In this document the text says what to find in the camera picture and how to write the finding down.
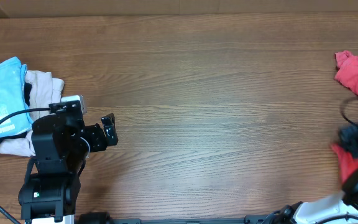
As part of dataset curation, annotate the red t-shirt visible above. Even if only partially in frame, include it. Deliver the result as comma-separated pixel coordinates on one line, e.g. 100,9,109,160
331,50,358,184

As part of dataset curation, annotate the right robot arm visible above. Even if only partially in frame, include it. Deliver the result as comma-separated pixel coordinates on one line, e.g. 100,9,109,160
264,124,358,223

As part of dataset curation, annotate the light blue folded t-shirt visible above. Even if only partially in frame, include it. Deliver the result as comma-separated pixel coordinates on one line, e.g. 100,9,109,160
0,57,29,120

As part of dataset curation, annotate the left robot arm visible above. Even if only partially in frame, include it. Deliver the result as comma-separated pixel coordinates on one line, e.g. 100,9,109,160
18,113,118,223

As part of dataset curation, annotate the dark navy folded garment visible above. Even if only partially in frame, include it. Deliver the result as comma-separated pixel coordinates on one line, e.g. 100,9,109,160
0,82,32,145

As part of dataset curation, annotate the beige folded garment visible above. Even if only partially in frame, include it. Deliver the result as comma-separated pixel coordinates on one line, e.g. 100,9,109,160
0,70,64,157

